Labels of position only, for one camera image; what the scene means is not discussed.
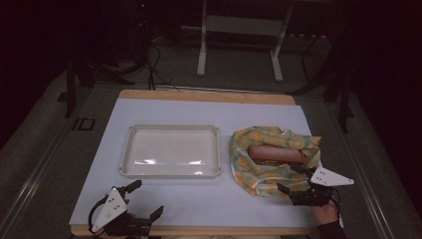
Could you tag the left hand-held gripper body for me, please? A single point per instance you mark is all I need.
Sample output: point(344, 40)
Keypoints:
point(111, 207)

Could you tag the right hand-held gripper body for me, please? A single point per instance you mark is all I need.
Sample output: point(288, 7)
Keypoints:
point(326, 178)

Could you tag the yellow green patterned cloth bag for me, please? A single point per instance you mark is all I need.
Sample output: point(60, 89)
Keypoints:
point(262, 177)

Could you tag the person's left hand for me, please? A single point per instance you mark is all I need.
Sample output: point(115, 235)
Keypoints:
point(132, 215)

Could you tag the person's right hand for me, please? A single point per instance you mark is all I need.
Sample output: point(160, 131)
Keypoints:
point(325, 213)

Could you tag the pink sausage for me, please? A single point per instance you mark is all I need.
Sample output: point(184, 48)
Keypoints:
point(275, 153)

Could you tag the cream plastic tray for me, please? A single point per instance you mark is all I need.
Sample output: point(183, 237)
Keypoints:
point(170, 152)

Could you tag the black floor socket box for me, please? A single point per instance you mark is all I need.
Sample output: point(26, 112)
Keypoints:
point(84, 123)

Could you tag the black tripod stand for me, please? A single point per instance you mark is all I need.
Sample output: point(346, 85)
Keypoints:
point(345, 99)
point(71, 86)

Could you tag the white table mat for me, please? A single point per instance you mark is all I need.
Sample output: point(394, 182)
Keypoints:
point(185, 111)

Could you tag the wooden table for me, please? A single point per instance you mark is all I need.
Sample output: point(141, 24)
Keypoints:
point(205, 96)

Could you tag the white metal stand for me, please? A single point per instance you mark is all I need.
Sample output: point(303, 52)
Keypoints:
point(202, 49)

